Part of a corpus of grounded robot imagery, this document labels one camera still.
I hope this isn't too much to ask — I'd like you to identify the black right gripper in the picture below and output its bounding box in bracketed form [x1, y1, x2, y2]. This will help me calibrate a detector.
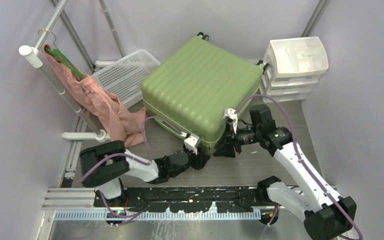
[213, 121, 262, 158]

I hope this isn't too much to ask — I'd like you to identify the green ribbed hard-shell suitcase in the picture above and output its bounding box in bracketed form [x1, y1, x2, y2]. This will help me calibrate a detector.
[141, 32, 263, 153]

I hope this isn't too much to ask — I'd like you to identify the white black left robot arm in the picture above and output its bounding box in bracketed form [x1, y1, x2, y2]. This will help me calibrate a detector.
[79, 140, 211, 207]

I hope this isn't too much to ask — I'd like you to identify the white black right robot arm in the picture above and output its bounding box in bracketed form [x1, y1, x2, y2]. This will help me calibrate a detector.
[214, 104, 357, 240]

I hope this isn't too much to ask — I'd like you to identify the pink cloth garment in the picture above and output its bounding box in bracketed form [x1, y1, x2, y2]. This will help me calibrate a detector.
[41, 44, 147, 148]

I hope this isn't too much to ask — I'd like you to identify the white plastic drawer organizer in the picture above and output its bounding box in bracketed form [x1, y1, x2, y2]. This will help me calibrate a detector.
[260, 36, 329, 102]

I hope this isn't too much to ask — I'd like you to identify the white perforated plastic basket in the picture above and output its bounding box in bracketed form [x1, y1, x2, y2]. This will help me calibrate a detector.
[92, 49, 160, 108]

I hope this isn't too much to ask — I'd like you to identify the green clothes hanger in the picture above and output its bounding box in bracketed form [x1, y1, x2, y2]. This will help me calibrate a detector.
[44, 45, 86, 82]

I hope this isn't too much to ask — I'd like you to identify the white and silver clothes rack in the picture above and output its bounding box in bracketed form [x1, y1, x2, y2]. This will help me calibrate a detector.
[18, 0, 110, 143]

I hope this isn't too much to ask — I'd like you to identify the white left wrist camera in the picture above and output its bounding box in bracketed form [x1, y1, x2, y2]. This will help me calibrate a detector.
[183, 133, 201, 155]

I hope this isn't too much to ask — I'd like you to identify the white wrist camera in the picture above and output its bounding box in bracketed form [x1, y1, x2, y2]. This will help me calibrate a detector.
[222, 108, 238, 134]
[183, 133, 201, 155]

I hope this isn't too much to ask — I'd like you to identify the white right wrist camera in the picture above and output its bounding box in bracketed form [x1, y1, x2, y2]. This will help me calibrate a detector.
[222, 108, 238, 134]

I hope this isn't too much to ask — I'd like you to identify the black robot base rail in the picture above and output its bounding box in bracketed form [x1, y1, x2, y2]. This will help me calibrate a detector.
[92, 185, 291, 226]

